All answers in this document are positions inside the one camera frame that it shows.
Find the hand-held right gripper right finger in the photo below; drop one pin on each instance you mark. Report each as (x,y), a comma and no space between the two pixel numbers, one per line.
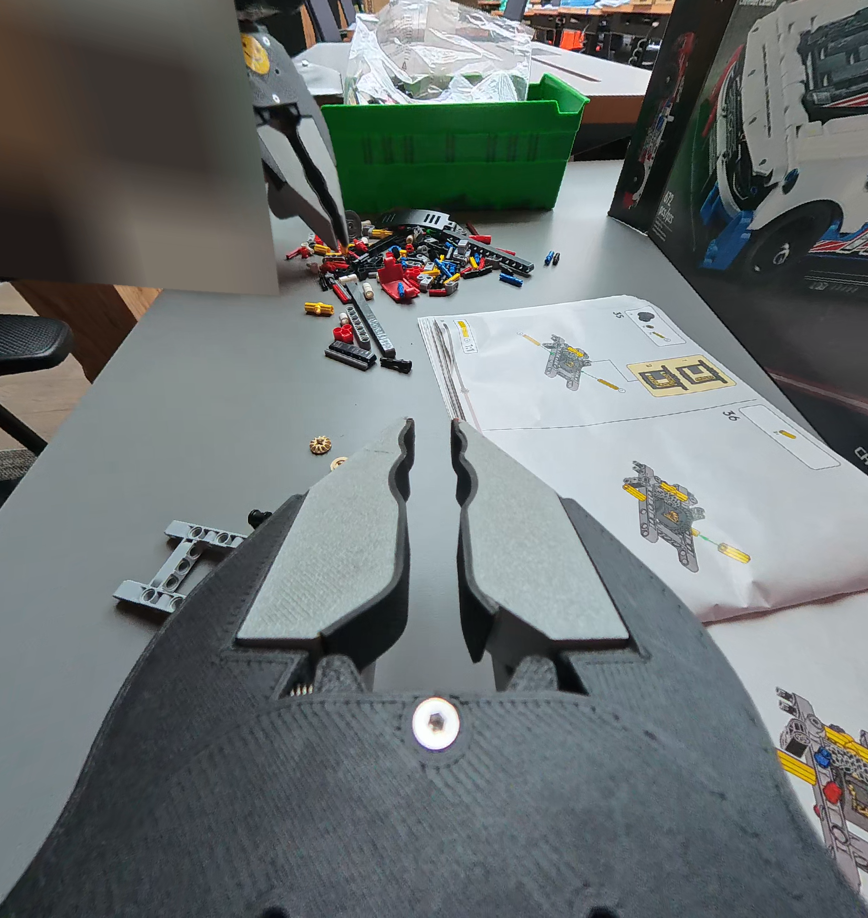
(541,566)

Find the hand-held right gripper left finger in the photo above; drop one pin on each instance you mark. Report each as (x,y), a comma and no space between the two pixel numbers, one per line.
(333,566)

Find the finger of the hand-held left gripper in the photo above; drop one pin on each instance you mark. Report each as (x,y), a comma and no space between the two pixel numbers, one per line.
(319,158)
(283,186)

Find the tan bevel gear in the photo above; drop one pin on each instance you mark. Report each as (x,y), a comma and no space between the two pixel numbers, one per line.
(320,445)

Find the pile of small building pieces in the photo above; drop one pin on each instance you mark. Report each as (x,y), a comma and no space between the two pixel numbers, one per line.
(434,258)

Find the race car set box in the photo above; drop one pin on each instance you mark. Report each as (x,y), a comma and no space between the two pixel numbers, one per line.
(799,323)

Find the grey round disc piece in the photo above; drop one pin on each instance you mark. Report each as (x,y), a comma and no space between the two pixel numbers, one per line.
(352,219)

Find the black vented panel piece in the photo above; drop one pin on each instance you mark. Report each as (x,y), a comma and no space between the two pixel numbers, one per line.
(412,217)

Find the yellow cross connector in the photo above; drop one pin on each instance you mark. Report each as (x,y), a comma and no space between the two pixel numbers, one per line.
(319,308)

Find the green storage bin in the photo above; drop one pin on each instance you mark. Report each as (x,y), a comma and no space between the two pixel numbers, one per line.
(455,158)

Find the red panel piece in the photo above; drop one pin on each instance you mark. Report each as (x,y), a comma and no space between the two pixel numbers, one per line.
(394,283)

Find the clear plastic bags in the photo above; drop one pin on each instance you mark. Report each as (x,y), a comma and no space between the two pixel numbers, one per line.
(434,57)

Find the white instruction booklet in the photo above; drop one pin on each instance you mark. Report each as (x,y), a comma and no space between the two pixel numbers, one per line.
(620,430)

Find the red cross connector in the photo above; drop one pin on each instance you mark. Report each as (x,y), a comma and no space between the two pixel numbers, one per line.
(343,335)

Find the light grey holed liftarm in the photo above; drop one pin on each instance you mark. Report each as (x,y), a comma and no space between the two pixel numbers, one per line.
(359,330)

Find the long dark grey beam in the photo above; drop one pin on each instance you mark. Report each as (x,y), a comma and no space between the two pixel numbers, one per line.
(506,258)
(380,337)

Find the black ribbed block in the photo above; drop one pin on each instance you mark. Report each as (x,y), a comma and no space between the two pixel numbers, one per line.
(351,355)

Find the black mesh office chair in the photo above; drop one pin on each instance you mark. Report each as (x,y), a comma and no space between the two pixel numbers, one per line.
(18,344)

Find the light grey frame assembly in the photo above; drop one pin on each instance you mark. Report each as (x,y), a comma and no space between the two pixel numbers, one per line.
(169,531)

